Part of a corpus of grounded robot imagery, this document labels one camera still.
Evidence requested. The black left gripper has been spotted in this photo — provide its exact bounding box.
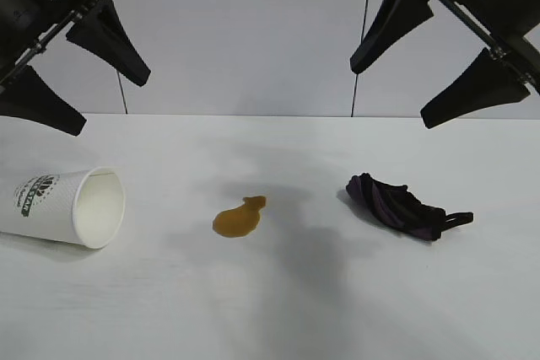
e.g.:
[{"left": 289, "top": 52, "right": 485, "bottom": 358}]
[{"left": 0, "top": 0, "right": 152, "bottom": 137}]

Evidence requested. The white paper cup green logo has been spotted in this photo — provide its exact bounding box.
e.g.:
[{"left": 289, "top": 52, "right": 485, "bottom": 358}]
[{"left": 0, "top": 165, "right": 127, "bottom": 250}]

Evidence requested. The dark purple black cloth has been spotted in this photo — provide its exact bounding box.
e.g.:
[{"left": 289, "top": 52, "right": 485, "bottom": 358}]
[{"left": 345, "top": 172, "right": 474, "bottom": 242}]

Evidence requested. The brown liquid spill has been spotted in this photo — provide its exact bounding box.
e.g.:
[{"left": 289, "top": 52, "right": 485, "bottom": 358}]
[{"left": 211, "top": 195, "right": 268, "bottom": 239}]

